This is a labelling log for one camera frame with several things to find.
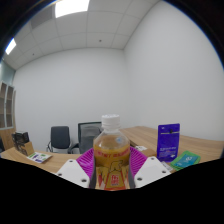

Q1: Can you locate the ceiling air vent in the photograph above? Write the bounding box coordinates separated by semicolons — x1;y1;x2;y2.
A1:
31;4;56;29

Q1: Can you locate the green packet stack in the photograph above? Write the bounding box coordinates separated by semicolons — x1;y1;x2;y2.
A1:
170;150;202;172

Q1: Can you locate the square ceiling light panel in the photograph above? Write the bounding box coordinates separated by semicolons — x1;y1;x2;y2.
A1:
54;0;91;19
4;37;18;56

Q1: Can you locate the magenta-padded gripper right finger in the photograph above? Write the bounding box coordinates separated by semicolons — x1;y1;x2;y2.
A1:
128;146;172;190

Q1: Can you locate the black mesh office chair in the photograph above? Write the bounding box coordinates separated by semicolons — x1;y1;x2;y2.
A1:
68;121;103;155

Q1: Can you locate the purple stand-up pouch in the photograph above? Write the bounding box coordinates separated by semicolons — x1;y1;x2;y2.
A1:
156;123;181;163

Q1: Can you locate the orange drink bottle white cap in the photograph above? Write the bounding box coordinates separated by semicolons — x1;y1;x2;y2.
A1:
92;114;131;191

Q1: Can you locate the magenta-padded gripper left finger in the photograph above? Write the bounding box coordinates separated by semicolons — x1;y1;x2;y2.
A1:
55;148;96;190

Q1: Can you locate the dark grey office chair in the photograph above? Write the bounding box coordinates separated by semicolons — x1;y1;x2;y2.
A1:
46;125;73;154

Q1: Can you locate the printed paper pamphlet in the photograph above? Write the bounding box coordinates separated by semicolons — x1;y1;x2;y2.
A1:
26;151;53;164

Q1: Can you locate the wooden shelf cabinet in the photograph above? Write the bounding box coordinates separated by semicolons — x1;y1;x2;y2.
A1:
0;81;17;151

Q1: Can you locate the white printed packet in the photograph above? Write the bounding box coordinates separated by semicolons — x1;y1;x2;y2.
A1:
162;161;178;173

